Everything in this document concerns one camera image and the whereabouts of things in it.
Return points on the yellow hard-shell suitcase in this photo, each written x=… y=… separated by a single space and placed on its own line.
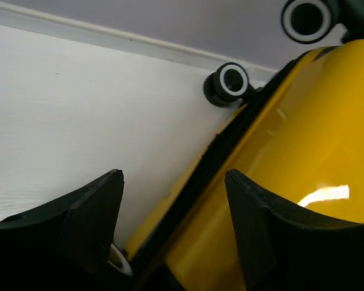
x=301 y=136

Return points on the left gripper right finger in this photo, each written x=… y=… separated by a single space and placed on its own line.
x=283 y=246

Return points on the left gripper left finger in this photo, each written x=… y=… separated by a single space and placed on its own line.
x=64 y=244

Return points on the aluminium table rail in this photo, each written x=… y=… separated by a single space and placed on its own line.
x=46 y=24

